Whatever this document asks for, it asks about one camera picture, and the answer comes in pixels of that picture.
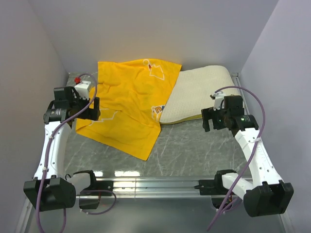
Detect aluminium front mounting rail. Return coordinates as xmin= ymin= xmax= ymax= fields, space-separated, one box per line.
xmin=75 ymin=177 xmax=253 ymax=200

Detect yellow printed pillowcase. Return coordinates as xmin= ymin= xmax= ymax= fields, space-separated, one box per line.
xmin=75 ymin=59 xmax=182 ymax=161

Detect cream dotted foam pillow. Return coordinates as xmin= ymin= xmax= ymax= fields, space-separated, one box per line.
xmin=160 ymin=65 xmax=234 ymax=125

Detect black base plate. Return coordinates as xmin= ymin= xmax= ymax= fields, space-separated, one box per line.
xmin=194 ymin=179 xmax=228 ymax=209
xmin=74 ymin=170 xmax=114 ymax=210

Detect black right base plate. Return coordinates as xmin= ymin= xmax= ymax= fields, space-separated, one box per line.
xmin=194 ymin=179 xmax=228 ymax=209

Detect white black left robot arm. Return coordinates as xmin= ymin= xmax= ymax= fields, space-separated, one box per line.
xmin=23 ymin=82 xmax=100 ymax=212

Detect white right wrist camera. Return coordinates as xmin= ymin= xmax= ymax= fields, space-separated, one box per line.
xmin=210 ymin=91 xmax=226 ymax=111

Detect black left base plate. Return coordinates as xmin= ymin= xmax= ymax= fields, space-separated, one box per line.
xmin=74 ymin=170 xmax=114 ymax=210

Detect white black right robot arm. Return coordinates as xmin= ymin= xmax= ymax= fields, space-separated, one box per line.
xmin=201 ymin=93 xmax=294 ymax=217

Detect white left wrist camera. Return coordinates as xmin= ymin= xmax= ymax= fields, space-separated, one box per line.
xmin=74 ymin=81 xmax=93 ymax=100

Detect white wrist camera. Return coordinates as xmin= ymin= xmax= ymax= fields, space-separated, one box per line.
xmin=210 ymin=91 xmax=226 ymax=111
xmin=74 ymin=81 xmax=93 ymax=100

